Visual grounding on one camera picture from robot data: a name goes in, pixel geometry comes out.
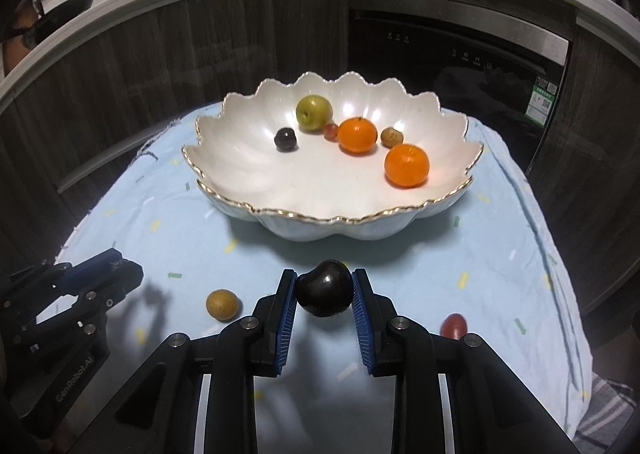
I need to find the green apple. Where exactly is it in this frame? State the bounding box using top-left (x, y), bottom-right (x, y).
top-left (295, 95), bottom-right (333, 133)

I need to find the orange mandarin rear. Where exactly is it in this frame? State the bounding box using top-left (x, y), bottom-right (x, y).
top-left (337, 117), bottom-right (378, 155)

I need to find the grey plaid cloth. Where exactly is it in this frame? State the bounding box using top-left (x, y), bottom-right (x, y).
top-left (574, 373), bottom-right (637, 454)

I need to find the orange mandarin front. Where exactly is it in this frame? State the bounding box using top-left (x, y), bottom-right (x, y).
top-left (384, 143), bottom-right (431, 189)

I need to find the brown longan in bowl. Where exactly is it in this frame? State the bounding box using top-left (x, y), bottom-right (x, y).
top-left (380, 127), bottom-right (404, 149)

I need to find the black wok pan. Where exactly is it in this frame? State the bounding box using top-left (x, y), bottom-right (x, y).
top-left (1, 0), bottom-right (94, 49)

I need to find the light blue patterned cloth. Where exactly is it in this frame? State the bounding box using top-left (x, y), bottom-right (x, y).
top-left (60, 118), bottom-right (592, 453)

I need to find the red grape in bowl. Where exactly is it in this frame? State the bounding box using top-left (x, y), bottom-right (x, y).
top-left (323, 123), bottom-right (338, 141)

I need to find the orange mandarin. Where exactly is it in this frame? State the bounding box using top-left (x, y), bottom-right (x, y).
top-left (384, 143), bottom-right (431, 189)
top-left (337, 117), bottom-right (378, 155)

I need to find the red cherry tomato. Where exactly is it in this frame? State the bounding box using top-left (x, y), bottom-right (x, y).
top-left (439, 313), bottom-right (469, 341)

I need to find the brown round longan fruit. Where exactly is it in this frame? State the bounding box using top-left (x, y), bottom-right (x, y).
top-left (205, 289), bottom-right (241, 322)

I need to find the small dark plum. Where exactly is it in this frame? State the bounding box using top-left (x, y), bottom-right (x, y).
top-left (273, 127), bottom-right (297, 152)

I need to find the built-in black dishwasher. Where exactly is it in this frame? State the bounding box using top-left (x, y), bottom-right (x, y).
top-left (348, 0), bottom-right (570, 170)

